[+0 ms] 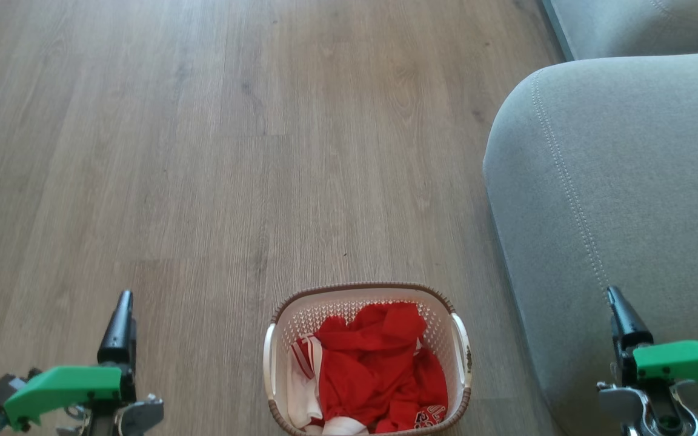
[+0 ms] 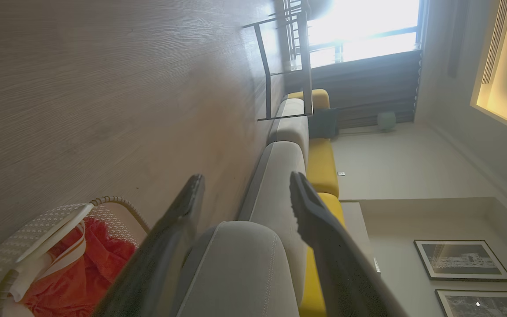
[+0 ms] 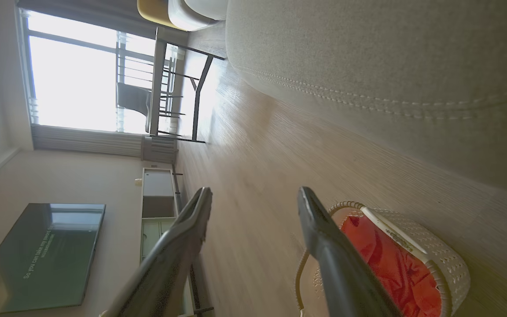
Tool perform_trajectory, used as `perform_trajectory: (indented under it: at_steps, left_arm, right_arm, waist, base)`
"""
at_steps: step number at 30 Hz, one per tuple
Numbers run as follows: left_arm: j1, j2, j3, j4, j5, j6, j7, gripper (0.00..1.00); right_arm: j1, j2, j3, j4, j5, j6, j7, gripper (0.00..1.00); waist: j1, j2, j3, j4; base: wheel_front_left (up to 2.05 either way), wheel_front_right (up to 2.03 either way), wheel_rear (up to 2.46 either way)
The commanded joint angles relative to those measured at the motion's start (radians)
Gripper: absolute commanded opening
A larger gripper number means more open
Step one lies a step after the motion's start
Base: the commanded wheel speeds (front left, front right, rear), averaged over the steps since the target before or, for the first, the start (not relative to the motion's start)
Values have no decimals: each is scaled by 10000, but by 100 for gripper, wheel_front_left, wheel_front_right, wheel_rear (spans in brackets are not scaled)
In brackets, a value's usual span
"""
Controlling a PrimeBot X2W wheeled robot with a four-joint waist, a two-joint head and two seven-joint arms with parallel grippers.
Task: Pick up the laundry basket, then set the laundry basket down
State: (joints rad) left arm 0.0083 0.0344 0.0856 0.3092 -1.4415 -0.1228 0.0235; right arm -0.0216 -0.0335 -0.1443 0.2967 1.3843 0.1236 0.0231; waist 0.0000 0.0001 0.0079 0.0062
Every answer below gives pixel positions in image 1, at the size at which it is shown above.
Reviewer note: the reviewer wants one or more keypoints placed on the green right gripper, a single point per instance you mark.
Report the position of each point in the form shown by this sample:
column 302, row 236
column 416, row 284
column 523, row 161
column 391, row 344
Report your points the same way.
column 685, row 360

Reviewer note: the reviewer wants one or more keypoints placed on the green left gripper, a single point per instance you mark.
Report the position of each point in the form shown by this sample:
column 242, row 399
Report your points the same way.
column 61, row 384

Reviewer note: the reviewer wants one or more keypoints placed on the white laundry basket brown rim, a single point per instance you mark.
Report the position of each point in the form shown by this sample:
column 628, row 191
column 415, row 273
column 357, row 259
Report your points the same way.
column 319, row 309

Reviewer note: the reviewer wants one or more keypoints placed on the grey fabric sofa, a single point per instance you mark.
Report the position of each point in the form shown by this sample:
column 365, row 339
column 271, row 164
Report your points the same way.
column 615, row 181

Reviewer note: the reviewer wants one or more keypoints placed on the white red-striped garment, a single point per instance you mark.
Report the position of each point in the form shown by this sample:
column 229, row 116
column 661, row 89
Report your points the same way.
column 302, row 393

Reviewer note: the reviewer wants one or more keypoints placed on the red garment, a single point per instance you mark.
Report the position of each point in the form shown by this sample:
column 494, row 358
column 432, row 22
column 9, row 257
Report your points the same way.
column 373, row 363

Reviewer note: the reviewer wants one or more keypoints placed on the dark left wrist camera box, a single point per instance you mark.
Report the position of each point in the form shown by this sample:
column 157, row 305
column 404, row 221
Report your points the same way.
column 0, row 390

